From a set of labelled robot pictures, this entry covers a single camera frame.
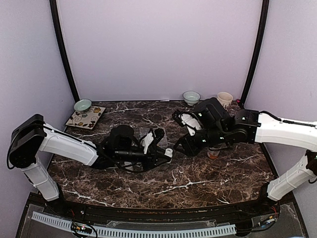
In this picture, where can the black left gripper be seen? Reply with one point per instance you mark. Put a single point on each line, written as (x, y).
(152, 156)

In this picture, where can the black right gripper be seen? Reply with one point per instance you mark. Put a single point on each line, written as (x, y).
(190, 148)

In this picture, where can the white pill bottle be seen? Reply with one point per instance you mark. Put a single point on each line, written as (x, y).
(168, 152)

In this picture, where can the orange pill bottle grey cap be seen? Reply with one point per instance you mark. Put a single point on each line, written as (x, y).
(213, 153)

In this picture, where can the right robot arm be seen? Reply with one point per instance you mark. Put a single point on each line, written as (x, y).
(210, 125)

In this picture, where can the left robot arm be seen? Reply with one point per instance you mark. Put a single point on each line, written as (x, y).
(120, 149)

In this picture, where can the small teal patterned bowl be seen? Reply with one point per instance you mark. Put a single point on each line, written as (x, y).
(191, 97)

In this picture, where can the cream ceramic mug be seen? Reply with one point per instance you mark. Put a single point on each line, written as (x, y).
(225, 99)

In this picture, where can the square floral ceramic plate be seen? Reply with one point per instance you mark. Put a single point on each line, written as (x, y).
(87, 120)

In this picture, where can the teal bowl on plate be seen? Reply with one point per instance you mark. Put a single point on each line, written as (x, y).
(82, 106)

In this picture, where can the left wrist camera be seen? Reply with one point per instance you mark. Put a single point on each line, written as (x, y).
(152, 137)

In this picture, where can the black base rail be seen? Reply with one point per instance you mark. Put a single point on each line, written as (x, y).
(232, 213)

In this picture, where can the black left frame post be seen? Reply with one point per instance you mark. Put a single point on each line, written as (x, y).
(62, 50)

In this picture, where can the black frame post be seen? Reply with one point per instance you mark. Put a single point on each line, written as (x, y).
(256, 52)
(62, 50)

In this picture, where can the white slotted cable duct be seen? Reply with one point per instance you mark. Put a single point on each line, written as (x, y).
(97, 231)

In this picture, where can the black right frame post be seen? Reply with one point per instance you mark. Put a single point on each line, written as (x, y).
(256, 52)

